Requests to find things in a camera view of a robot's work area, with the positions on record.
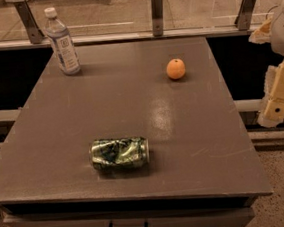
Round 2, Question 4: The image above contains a grey drawer with black handle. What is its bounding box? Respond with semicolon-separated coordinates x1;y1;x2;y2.
2;189;257;227

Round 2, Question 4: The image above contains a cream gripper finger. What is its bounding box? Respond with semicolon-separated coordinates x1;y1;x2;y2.
248;19;272;44
257;59;284;128

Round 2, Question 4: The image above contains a right metal railing bracket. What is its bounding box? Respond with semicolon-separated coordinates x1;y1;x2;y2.
235;0;257;31

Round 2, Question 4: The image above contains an orange fruit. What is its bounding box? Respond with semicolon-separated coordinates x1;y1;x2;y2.
166;59;186;80

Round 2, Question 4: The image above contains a left metal railing bracket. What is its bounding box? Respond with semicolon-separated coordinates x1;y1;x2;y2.
5;0;44;45

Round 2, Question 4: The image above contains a clear plastic water bottle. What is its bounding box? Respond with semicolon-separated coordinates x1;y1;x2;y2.
44;7;81;75

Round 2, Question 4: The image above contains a middle metal railing bracket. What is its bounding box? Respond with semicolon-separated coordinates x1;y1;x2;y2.
150;0;164;37

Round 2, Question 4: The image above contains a crushed green soda can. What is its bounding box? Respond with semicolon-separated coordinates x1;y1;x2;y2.
89;137;150;171

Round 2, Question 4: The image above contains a metal railing bracket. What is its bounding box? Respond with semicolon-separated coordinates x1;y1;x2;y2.
235;0;257;31
5;0;44;45
150;0;164;37

